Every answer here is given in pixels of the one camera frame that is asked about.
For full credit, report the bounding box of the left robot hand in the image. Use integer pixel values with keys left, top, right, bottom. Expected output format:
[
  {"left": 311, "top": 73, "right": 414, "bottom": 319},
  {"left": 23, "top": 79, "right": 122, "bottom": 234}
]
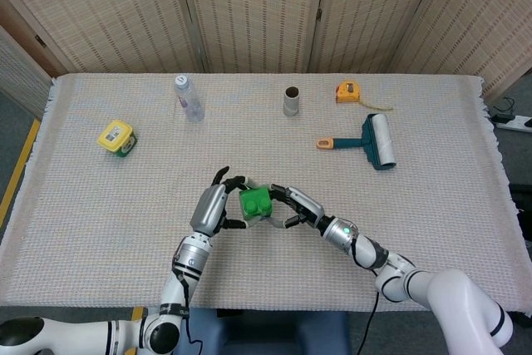
[{"left": 190, "top": 165, "right": 250, "bottom": 236}]

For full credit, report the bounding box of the green tub yellow lid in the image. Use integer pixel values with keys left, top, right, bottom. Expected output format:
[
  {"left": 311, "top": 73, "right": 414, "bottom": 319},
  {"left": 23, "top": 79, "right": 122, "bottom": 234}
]
[{"left": 96, "top": 119, "right": 139, "bottom": 159}]

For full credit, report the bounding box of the yellow tape measure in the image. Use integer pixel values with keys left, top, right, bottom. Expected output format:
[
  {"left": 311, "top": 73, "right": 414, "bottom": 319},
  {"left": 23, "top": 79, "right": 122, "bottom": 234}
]
[{"left": 335, "top": 80, "right": 395, "bottom": 112}]

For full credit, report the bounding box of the grey cardboard tube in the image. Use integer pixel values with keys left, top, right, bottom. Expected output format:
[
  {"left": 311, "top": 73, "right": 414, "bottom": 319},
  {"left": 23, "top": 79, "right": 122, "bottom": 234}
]
[{"left": 283, "top": 86, "right": 301, "bottom": 118}]

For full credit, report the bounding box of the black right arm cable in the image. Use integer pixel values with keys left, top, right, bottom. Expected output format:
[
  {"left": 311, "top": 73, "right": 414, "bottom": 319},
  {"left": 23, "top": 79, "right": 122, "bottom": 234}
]
[{"left": 355, "top": 286, "right": 382, "bottom": 355}]

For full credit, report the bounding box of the teal lint roller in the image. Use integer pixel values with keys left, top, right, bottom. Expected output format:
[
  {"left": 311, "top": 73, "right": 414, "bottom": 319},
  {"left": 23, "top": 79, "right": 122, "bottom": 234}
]
[{"left": 315, "top": 112, "right": 398, "bottom": 172}]

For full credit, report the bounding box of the green toy brick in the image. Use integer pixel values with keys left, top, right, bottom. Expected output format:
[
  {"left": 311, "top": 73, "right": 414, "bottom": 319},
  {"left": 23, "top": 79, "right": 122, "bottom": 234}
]
[{"left": 239, "top": 184, "right": 274, "bottom": 221}]

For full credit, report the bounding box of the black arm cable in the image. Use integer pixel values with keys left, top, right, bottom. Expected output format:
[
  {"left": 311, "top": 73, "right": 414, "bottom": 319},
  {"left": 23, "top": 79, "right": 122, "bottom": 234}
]
[
  {"left": 355, "top": 286, "right": 382, "bottom": 355},
  {"left": 173, "top": 267, "right": 204, "bottom": 352}
]

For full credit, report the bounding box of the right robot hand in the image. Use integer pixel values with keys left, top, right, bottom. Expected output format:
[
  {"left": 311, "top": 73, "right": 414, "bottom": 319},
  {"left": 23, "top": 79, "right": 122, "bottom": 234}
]
[{"left": 268, "top": 183, "right": 326, "bottom": 231}]

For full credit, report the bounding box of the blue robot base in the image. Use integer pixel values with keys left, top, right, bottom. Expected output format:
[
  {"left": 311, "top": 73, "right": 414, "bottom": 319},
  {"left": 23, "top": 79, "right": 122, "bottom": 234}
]
[{"left": 185, "top": 308, "right": 352, "bottom": 355}]

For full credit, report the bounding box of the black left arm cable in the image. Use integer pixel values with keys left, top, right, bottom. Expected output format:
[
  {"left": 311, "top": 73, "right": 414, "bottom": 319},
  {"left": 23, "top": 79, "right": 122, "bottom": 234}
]
[{"left": 173, "top": 267, "right": 204, "bottom": 352}]

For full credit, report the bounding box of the white woven tablecloth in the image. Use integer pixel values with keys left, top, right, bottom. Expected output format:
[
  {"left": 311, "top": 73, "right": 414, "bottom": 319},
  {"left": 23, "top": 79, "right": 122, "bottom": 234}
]
[{"left": 0, "top": 72, "right": 525, "bottom": 313}]

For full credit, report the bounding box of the clear plastic water bottle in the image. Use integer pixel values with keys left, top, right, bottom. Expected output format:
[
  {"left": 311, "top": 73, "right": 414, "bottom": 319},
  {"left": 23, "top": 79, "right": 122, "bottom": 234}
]
[{"left": 173, "top": 75, "right": 205, "bottom": 123}]

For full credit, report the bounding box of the white power strip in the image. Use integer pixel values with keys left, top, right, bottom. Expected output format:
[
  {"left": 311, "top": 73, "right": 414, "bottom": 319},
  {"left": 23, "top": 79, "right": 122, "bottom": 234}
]
[{"left": 496, "top": 115, "right": 532, "bottom": 134}]

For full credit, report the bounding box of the black velcro arm strap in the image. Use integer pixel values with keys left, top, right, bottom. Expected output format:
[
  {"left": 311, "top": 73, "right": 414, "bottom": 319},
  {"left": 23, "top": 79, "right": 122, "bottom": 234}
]
[{"left": 159, "top": 303, "right": 190, "bottom": 317}]

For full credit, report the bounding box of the woven folding screen panel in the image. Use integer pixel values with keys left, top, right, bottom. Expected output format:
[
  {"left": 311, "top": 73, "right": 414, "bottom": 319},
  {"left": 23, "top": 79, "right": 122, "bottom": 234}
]
[
  {"left": 0, "top": 24, "right": 55, "bottom": 119},
  {"left": 307, "top": 0, "right": 456, "bottom": 74},
  {"left": 176, "top": 0, "right": 333, "bottom": 74},
  {"left": 388, "top": 0, "right": 532, "bottom": 105},
  {"left": 0, "top": 0, "right": 207, "bottom": 76}
]

